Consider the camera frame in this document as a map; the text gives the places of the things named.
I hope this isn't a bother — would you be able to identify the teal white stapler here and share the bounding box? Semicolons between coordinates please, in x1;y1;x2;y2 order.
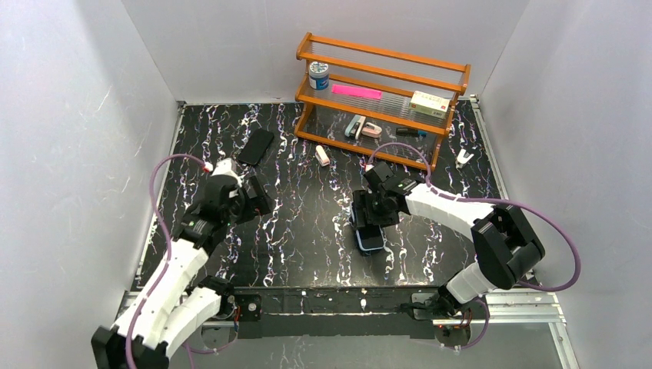
344;115;366;140

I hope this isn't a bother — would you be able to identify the pink flat ruler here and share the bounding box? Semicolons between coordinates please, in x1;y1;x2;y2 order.
331;84;382;100

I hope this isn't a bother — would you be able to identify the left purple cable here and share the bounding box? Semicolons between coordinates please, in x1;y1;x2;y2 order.
123;153;215;369

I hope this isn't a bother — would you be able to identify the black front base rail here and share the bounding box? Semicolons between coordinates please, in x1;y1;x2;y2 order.
235;286;460;339

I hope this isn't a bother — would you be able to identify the blue white round jar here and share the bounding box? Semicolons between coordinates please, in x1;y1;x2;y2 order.
308;61;330;91

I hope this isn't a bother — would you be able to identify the pink white stapler on shelf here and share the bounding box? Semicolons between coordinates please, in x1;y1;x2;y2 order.
361;123;382;138

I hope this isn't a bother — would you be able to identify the black blue marker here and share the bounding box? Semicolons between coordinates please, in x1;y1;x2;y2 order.
395;127;427;138

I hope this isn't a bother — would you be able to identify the white staple remover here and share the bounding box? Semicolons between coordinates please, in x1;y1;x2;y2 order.
455;149;474;169

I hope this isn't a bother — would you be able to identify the phone with black screen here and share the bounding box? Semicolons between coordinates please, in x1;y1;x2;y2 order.
355;226;384;252

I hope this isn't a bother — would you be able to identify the light blue phone case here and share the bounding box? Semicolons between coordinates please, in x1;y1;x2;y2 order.
350;206;385;253

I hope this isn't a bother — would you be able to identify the small pink stapler on table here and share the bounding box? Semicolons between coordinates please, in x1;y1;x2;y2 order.
315;145;331;167

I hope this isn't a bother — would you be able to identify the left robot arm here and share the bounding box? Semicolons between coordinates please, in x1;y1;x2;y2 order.
91;175;271;368

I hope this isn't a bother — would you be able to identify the white red cardboard box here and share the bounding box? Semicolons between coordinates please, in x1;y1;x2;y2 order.
409;91;451;118

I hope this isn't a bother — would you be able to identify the black phone far left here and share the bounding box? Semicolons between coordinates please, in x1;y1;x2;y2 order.
236;129;274;166

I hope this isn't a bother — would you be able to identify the orange wooden two-tier shelf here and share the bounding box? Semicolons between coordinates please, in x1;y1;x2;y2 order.
294;32;471;169

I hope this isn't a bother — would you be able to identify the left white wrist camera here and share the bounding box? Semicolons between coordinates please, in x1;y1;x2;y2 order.
203;158;242;187

